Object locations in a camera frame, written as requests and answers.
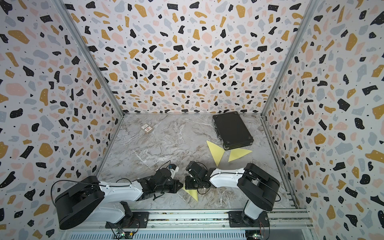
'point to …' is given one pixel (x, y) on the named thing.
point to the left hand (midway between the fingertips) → (185, 186)
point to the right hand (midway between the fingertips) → (184, 187)
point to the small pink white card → (146, 128)
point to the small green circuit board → (126, 235)
